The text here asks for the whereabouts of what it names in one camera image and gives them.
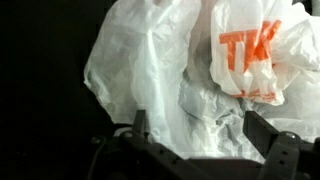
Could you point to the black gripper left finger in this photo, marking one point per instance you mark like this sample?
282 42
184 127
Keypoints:
140 121

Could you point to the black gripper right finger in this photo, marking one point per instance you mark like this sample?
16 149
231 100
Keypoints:
258 131

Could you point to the white plastic bag orange print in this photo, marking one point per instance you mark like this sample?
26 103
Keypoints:
160 66

